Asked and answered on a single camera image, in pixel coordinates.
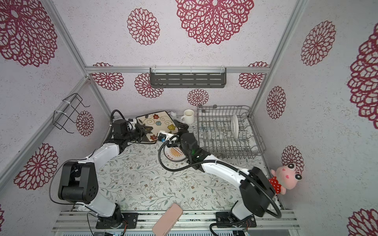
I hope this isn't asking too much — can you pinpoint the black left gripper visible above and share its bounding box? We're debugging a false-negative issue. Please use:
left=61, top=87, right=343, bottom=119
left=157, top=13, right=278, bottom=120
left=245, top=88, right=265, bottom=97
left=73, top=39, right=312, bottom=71
left=124, top=123, right=153, bottom=143

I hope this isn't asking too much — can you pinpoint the black square plate glossy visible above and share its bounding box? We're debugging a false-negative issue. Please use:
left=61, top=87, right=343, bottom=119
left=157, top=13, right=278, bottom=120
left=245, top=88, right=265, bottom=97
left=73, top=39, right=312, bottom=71
left=136, top=111, right=179, bottom=142

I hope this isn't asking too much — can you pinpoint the white round plate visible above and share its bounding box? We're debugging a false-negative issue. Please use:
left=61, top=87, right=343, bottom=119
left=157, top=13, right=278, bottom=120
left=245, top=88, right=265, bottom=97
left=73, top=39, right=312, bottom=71
left=164, top=147, right=187, bottom=162
left=231, top=115, right=239, bottom=139

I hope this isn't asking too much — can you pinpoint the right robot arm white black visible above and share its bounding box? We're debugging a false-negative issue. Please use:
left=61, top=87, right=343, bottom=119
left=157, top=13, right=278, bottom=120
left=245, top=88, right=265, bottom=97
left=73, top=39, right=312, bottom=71
left=161, top=120, right=282, bottom=222

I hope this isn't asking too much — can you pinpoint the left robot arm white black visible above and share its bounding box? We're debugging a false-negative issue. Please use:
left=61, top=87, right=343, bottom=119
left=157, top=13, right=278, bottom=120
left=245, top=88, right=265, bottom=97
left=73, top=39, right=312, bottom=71
left=58, top=120, right=153, bottom=229

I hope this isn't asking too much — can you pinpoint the white ceramic mug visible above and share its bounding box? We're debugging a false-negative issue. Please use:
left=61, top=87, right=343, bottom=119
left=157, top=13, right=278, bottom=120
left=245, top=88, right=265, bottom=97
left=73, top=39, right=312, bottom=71
left=180, top=109, right=195, bottom=125

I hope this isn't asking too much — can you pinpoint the white twin bell alarm clock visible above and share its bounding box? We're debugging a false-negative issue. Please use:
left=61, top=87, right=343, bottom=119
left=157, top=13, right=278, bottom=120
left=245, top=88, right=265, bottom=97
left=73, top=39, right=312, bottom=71
left=169, top=111, right=177, bottom=119

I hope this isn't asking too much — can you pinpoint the pink phone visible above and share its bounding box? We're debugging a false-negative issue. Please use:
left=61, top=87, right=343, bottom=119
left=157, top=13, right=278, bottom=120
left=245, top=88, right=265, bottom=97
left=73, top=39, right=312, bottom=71
left=152, top=203, right=183, bottom=236

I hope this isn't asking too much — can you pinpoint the pink pig plush toy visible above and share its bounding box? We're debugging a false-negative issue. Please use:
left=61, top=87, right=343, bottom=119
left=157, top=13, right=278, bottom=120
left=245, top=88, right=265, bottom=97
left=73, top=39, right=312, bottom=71
left=269, top=163, right=302, bottom=195

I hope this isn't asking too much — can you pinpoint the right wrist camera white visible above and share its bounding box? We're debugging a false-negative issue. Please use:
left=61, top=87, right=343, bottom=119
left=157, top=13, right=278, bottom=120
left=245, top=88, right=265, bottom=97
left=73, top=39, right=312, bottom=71
left=157, top=132, right=174, bottom=143

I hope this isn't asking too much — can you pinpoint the grey wire dish rack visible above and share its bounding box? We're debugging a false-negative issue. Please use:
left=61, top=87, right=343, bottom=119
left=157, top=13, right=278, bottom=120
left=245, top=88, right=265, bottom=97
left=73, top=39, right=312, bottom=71
left=196, top=105, right=266, bottom=159

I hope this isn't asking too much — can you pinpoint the grey wall shelf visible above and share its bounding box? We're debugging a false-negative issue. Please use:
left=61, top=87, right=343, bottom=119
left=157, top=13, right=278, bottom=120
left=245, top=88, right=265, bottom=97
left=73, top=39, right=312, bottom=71
left=150, top=67, right=227, bottom=89

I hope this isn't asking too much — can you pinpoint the black wire wall holder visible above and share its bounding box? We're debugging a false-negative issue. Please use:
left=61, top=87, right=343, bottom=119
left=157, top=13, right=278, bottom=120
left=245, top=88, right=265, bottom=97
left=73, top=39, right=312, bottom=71
left=52, top=93, right=89, bottom=134

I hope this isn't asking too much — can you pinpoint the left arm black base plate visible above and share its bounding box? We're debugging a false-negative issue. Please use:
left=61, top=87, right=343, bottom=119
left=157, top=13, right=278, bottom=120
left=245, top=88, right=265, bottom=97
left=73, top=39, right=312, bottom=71
left=95, top=212, right=139, bottom=229

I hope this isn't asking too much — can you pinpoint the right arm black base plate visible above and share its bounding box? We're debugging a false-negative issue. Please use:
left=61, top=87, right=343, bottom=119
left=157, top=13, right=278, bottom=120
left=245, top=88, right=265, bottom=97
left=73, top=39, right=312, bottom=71
left=215, top=211, right=257, bottom=229

